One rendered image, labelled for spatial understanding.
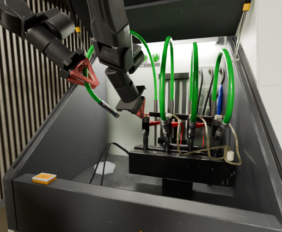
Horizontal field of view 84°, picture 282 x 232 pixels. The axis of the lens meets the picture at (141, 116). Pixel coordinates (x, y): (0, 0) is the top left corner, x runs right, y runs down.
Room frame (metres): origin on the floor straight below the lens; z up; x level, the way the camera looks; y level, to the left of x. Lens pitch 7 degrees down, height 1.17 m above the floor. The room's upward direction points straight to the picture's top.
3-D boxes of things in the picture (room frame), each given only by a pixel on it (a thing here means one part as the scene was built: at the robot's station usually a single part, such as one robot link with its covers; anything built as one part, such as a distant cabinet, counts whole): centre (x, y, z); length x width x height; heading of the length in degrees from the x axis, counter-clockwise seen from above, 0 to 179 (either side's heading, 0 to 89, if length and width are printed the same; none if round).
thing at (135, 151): (0.54, -0.13, 0.91); 0.34 x 0.10 x 0.15; 74
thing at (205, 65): (0.76, -0.32, 1.20); 0.13 x 0.03 x 0.31; 74
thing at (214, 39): (0.83, -0.09, 1.43); 0.54 x 0.03 x 0.02; 74
